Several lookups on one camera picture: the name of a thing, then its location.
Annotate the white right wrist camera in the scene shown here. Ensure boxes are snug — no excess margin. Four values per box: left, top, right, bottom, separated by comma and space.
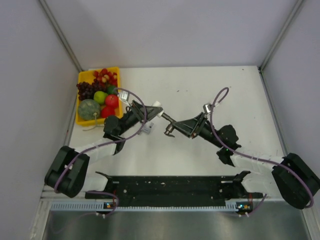
203, 103, 212, 115

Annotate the green apple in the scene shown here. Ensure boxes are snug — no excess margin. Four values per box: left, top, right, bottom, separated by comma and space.
93, 91, 108, 105

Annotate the white slotted cable duct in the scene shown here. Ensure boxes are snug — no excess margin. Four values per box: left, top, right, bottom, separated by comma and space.
50, 199, 252, 213

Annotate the chrome water faucet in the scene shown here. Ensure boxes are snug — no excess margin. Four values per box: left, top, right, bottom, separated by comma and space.
141, 122, 154, 135

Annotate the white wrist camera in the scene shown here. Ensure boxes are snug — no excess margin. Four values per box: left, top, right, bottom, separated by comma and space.
118, 91, 130, 105
203, 103, 212, 115

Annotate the dark purple grape bunch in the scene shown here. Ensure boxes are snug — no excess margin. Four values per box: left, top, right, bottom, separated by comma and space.
76, 81, 107, 101

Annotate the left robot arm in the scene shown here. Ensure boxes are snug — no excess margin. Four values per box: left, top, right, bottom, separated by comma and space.
44, 100, 164, 199

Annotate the red apple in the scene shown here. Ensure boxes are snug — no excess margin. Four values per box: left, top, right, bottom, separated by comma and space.
100, 106, 116, 119
104, 94, 119, 109

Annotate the green striped melon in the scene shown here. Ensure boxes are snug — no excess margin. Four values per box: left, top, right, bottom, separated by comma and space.
77, 99, 101, 121

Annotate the dark green lime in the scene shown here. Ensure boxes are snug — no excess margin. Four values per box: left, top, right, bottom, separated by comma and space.
106, 85, 118, 95

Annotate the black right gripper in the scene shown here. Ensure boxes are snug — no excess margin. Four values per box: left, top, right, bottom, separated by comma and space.
173, 112, 225, 149

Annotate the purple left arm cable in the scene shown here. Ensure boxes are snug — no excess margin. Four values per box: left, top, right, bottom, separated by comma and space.
53, 87, 148, 195

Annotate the yellow plastic fruit tray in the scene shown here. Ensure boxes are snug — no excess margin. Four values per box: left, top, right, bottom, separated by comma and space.
75, 66, 124, 126

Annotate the dark bronze water faucet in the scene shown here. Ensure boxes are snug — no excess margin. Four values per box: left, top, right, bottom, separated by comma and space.
161, 112, 177, 138

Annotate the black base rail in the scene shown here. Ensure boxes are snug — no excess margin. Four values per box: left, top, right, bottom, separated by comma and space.
84, 175, 253, 208

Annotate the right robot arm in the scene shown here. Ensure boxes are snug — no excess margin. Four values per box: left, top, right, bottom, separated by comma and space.
172, 112, 320, 210

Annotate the white pipe elbow fitting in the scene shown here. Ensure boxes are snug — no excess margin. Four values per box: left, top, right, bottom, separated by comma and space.
152, 101, 164, 118

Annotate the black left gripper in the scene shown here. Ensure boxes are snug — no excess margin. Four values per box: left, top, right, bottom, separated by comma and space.
117, 100, 163, 136

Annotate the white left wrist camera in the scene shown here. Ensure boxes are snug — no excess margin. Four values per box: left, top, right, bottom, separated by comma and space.
118, 91, 130, 105

